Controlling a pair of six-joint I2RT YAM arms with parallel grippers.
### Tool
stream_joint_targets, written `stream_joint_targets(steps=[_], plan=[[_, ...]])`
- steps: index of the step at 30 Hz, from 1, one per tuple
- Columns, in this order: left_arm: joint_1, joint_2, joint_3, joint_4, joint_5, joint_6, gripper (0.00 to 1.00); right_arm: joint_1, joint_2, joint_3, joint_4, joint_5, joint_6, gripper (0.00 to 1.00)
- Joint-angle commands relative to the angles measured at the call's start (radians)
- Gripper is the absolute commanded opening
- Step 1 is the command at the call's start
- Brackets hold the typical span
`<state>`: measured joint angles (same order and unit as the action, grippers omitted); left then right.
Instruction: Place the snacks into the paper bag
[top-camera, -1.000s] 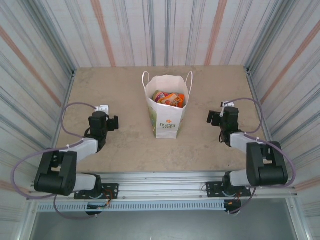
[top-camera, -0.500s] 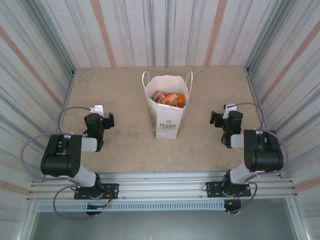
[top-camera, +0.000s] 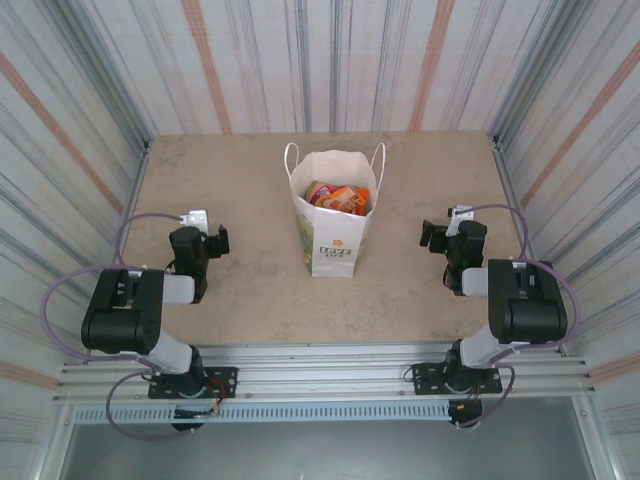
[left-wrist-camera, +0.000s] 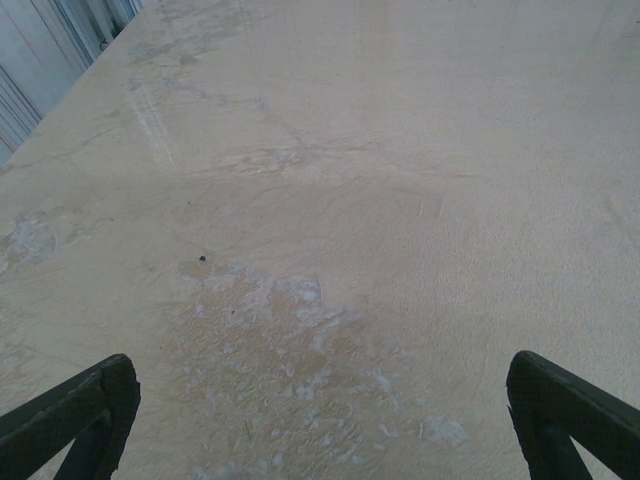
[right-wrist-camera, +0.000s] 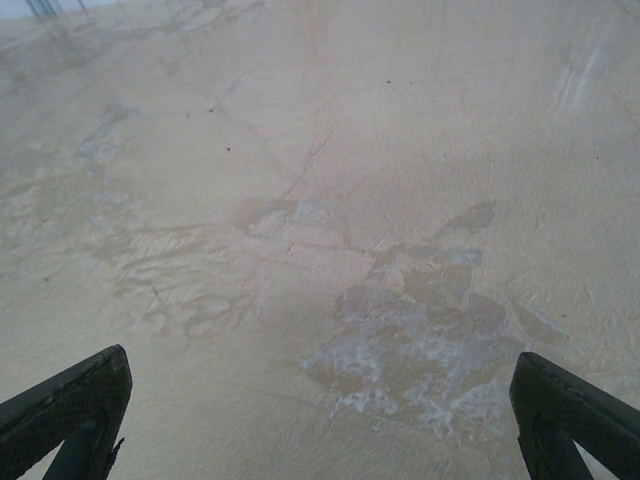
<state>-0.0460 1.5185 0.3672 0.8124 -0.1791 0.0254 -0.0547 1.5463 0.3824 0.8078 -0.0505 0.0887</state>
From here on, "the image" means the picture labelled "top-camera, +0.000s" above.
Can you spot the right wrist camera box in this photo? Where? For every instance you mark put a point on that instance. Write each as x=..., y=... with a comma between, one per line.
x=462, y=212

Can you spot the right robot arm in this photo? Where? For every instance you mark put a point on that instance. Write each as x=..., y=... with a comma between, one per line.
x=530, y=315

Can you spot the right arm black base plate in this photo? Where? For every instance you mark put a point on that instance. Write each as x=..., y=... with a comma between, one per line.
x=425, y=377

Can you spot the green snack packet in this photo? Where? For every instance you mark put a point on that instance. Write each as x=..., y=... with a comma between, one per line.
x=317, y=190

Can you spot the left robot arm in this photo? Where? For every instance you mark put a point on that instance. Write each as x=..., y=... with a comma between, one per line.
x=120, y=325

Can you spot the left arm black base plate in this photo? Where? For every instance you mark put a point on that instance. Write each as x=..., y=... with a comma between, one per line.
x=225, y=382

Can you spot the black connector box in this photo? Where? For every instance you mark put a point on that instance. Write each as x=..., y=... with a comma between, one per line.
x=186, y=426
x=462, y=415

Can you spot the orange and white snack packet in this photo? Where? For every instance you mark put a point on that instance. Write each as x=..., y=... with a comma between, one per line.
x=361, y=196

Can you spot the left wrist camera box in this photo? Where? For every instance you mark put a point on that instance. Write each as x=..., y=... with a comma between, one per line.
x=196, y=217

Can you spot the grey metal panel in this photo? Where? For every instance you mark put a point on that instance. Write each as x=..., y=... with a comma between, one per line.
x=320, y=450

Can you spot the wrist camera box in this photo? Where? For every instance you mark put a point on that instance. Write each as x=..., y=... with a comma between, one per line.
x=462, y=212
x=196, y=217

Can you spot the aluminium mounting rail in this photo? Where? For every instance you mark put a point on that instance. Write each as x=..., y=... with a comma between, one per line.
x=320, y=370

